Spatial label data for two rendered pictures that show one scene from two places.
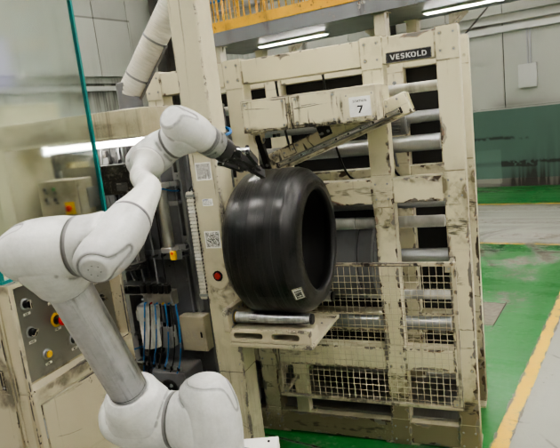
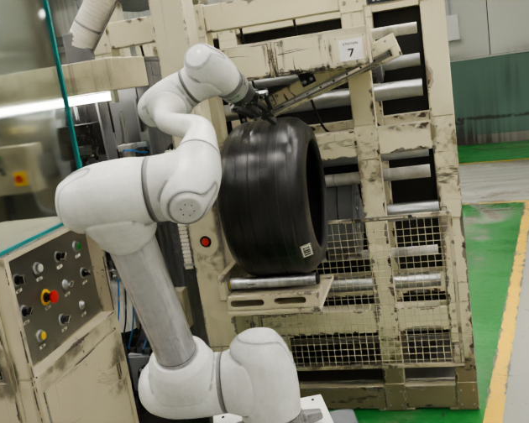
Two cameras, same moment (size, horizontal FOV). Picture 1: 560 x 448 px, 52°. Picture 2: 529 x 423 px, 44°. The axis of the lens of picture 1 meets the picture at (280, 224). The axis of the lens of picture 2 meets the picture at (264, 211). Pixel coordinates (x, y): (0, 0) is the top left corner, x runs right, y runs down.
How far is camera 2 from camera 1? 42 cm
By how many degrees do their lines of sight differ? 8
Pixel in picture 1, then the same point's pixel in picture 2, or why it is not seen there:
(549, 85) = (472, 39)
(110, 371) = (169, 330)
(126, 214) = (205, 151)
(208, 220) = not seen: hidden behind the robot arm
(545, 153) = (471, 110)
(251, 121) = not seen: hidden behind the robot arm
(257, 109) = (235, 57)
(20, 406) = (19, 395)
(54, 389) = (54, 374)
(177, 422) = (235, 382)
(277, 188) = (277, 138)
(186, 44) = not seen: outside the picture
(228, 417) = (289, 371)
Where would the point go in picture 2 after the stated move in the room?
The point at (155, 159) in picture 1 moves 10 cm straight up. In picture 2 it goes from (178, 104) to (171, 65)
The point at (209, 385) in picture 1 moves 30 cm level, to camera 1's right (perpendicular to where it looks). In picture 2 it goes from (266, 339) to (382, 315)
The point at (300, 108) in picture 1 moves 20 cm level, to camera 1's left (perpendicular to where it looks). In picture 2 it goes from (284, 54) to (233, 62)
